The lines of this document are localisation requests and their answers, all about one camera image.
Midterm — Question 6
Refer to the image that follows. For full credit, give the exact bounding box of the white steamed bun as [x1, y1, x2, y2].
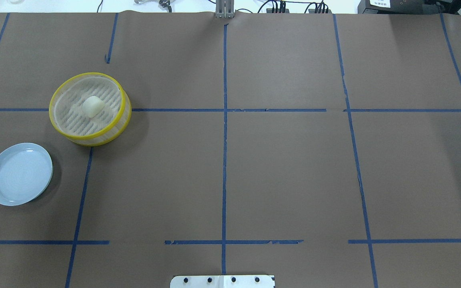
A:
[82, 95, 105, 118]

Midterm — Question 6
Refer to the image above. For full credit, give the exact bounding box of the yellow rimmed bamboo steamer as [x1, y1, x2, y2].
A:
[49, 72, 132, 146]

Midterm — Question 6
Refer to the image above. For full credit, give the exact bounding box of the black box with label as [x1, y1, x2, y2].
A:
[357, 0, 425, 15]

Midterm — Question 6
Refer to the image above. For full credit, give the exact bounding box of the light blue round plate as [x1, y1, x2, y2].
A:
[0, 143, 53, 206]

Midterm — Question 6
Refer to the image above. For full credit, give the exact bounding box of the aluminium frame post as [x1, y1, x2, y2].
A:
[213, 0, 235, 19]

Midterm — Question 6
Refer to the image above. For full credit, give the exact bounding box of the white camera mast base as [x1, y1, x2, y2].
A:
[170, 275, 276, 288]

